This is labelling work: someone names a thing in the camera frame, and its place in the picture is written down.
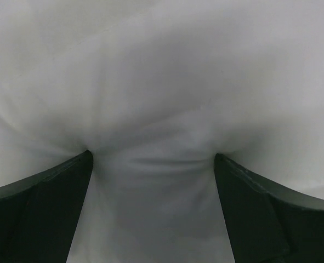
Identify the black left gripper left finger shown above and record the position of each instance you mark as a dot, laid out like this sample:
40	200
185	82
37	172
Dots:
39	214

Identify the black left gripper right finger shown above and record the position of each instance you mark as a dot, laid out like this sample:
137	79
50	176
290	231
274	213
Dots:
266	221

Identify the white pillow with yellow edge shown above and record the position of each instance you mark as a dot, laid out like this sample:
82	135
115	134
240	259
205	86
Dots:
154	89

